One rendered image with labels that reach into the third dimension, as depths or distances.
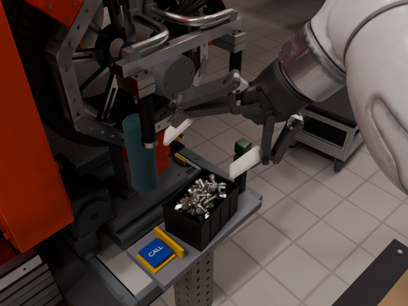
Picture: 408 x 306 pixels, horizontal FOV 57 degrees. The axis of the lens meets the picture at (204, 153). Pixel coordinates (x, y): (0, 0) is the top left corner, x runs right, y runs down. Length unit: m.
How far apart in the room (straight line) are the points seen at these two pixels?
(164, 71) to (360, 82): 0.75
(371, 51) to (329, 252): 1.46
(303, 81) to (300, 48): 0.04
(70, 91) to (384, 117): 0.87
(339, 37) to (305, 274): 1.34
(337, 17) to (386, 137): 0.17
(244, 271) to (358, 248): 0.52
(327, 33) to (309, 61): 0.04
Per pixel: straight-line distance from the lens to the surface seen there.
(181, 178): 1.66
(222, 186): 1.14
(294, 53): 0.47
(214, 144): 2.20
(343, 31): 0.42
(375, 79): 0.34
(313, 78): 0.47
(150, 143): 0.98
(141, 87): 0.89
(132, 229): 1.56
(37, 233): 1.12
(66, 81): 1.05
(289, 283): 1.63
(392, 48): 0.35
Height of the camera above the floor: 1.37
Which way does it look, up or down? 40 degrees down
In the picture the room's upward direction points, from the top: straight up
